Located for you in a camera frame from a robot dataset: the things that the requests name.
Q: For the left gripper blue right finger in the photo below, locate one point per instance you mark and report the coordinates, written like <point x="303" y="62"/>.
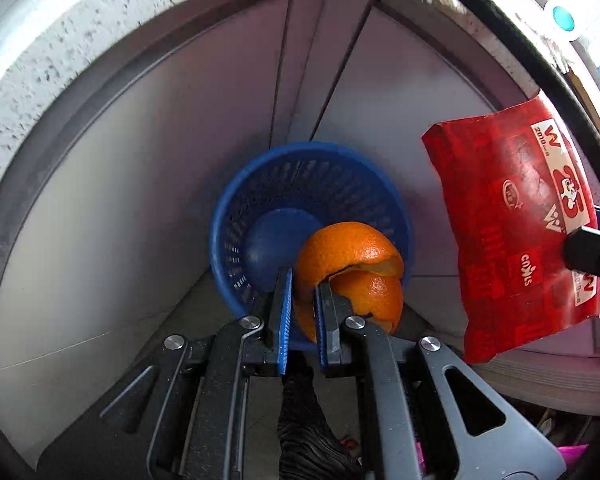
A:
<point x="327" y="325"/>

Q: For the blue trash basket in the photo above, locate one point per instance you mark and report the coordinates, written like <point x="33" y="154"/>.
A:
<point x="280" y="199"/>

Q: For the red snack bag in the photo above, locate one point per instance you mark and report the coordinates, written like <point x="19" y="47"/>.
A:
<point x="514" y="187"/>

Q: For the orange peel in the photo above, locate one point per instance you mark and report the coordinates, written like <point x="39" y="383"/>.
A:
<point x="360" y="264"/>

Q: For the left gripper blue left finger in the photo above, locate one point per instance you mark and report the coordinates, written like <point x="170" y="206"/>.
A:
<point x="281" y="318"/>

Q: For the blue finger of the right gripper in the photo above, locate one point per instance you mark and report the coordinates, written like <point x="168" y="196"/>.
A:
<point x="582" y="251"/>

